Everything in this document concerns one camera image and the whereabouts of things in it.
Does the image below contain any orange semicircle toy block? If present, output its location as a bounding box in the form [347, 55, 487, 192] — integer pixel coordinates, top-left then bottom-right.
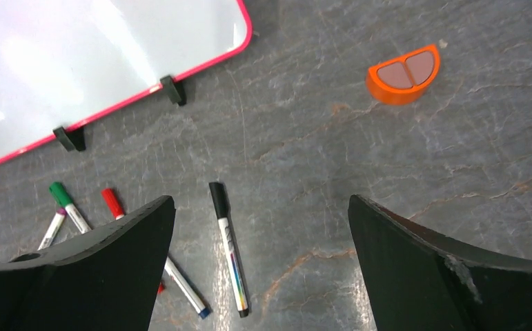
[365, 44, 441, 106]

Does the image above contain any red whiteboard marker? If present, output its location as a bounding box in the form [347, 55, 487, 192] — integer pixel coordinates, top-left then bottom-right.
[101, 188, 126, 220]

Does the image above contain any green whiteboard marker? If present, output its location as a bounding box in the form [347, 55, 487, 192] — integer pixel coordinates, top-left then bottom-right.
[49, 182, 91, 234]

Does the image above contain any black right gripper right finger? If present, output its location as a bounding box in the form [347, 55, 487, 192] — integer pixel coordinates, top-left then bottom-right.
[348, 195, 532, 330]

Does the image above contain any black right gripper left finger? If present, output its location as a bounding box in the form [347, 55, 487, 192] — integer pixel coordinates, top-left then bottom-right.
[0, 195, 176, 330]

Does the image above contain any purple whiteboard marker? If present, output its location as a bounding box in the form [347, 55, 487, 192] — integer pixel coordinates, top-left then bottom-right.
[38, 208, 67, 250]

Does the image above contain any pink framed whiteboard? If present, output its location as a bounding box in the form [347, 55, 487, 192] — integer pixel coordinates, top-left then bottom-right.
[0, 1, 253, 163]

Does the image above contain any black whiteboard marker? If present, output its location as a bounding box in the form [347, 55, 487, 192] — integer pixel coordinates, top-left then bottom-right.
[208, 181, 250, 318]

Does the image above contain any blue whiteboard marker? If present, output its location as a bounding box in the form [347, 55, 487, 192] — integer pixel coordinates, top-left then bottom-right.
[164, 257, 210, 319]

